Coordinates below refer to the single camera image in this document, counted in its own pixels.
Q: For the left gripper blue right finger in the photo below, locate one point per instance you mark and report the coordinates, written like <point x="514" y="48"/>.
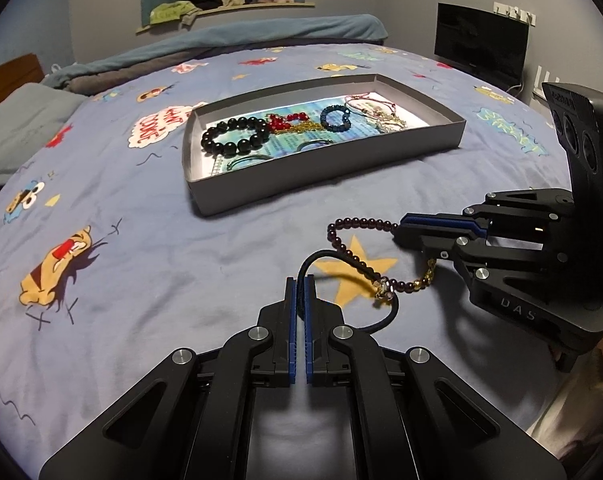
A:
<point x="309" y="295"/>

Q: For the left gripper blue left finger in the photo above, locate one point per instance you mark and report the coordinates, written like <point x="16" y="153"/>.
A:
<point x="291" y="318"/>

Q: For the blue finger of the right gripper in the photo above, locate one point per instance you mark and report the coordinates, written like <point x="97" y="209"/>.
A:
<point x="432" y="244"/>
<point x="447" y="221"/>

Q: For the pearl strand with gold chain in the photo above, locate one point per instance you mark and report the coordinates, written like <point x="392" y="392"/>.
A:
<point x="218" y="166"/>

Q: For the grey cardboard tray box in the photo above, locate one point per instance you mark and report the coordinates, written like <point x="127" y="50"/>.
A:
<point x="390" y="122"/>

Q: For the white router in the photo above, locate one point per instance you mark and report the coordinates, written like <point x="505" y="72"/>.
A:
<point x="542" y="76"/>

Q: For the black television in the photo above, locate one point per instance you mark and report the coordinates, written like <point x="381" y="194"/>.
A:
<point x="487" y="45"/>

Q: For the teal folded blanket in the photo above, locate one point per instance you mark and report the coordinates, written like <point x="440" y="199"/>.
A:
<point x="91" y="78"/>

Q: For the wooden window sill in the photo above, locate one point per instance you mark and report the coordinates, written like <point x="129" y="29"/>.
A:
<point x="189" y="19"/>

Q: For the black cloth on sill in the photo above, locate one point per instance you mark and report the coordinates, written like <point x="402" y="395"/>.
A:
<point x="206" y="5"/>

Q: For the green cloth on sill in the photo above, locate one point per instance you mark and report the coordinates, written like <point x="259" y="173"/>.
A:
<point x="171" y="11"/>

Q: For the grey-blue pillow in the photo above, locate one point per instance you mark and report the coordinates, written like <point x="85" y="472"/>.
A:
<point x="29" y="118"/>

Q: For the wooden headboard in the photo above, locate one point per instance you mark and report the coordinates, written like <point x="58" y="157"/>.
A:
<point x="18" y="72"/>

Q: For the white wall hooks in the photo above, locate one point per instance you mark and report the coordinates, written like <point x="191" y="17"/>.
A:
<point x="515" y="13"/>

